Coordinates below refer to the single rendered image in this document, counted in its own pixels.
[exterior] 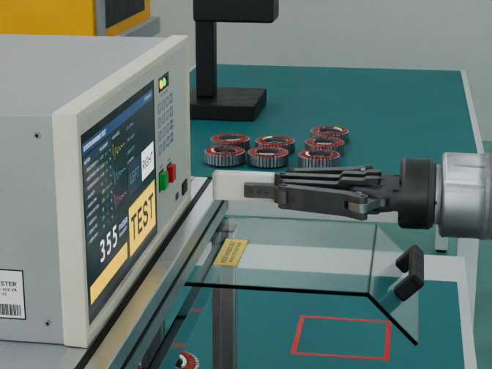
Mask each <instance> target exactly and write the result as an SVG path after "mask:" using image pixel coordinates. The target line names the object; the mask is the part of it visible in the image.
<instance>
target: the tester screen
mask: <svg viewBox="0 0 492 369"><path fill-rule="evenodd" d="M151 142H153V147H154V127H153V97H152V89H151V90H150V91H148V92H147V93H146V94H145V95H144V96H142V97H141V98H140V99H139V100H137V101H136V102H134V103H133V104H132V105H131V106H130V107H129V108H127V109H126V110H125V111H123V112H122V113H121V114H119V115H118V116H117V117H116V118H115V119H114V120H112V121H111V122H110V123H108V124H107V125H106V126H104V128H102V129H101V130H100V131H99V132H97V133H96V134H95V135H93V136H92V137H91V138H90V139H89V140H88V141H86V142H85V143H84V144H82V157H83V189H84V206H85V223H86V255H87V272H88V289H89V317H90V316H91V315H92V314H93V312H94V311H95V310H96V308H97V307H98V305H99V304H100V303H101V302H102V300H103V299H104V298H105V296H106V295H107V293H108V292H109V291H110V290H111V288H112V287H113V285H114V284H115V282H116V281H117V280H118V279H119V277H120V276H121V275H122V273H123V272H124V271H125V270H126V268H127V267H128V265H129V264H130V262H131V261H132V260H133V259H134V257H135V256H136V254H137V253H138V251H139V250H140V249H141V248H142V247H143V245H144V244H145V242H146V241H147V239H148V238H149V237H150V236H151V235H152V233H153V232H154V230H155V229H156V215H155V225H154V227H153V228H152V230H151V231H150V232H149V233H148V235H147V236H146V238H145V239H144V240H143V241H142V243H141V244H140V245H139V246H138V248H137V249H136V251H135V252H134V253H133V254H132V256H131V257H130V224H129V208H130V207H131V206H132V205H133V204H134V202H135V201H136V200H137V199H138V198H139V196H140V195H141V194H142V193H143V192H144V190H145V189H146V188H147V187H148V186H149V185H150V184H151V183H152V182H153V180H154V169H153V170H152V171H151V173H150V174H149V175H148V176H147V177H146V178H145V179H144V180H143V181H142V183H140V184H139V186H138V187H137V188H136V189H135V190H134V191H133V192H132V193H131V194H130V196H129V193H128V170H127V167H128V165H129V164H131V162H132V161H133V160H134V159H135V158H136V157H137V156H138V155H139V154H140V153H142V151H143V150H144V149H145V148H146V147H147V146H148V145H149V144H150V143H151ZM116 222H117V223H118V244H119V245H118V246H117V247H116V249H115V250H114V251H113V252H112V254H110V256H109V257H108V258H107V260H106V261H105V262H104V264H103V265H102V266H101V267H100V247H99V241H100V240H101V239H102V238H103V237H104V236H105V235H106V234H107V233H108V231H109V230H110V229H111V228H112V226H113V225H114V224H115V223H116ZM125 243H127V258H126V260H125V261H124V263H123V264H122V265H121V266H120V267H119V269H118V270H117V272H116V273H115V274H114V276H113V277H112V278H111V279H110V281H109V282H108V284H107V285H106V286H105V288H104V289H103V290H102V291H101V292H100V294H99V295H98V297H97V298H96V300H95V301H93V303H92V304H91V286H92V285H93V284H94V282H95V281H96V280H97V278H98V277H99V276H100V275H101V274H102V273H103V271H104V270H105V268H106V267H107V266H108V265H109V264H110V263H111V261H112V260H113V259H114V257H115V256H116V255H117V253H118V252H119V251H120V250H121V249H122V247H123V246H124V245H125Z"/></svg>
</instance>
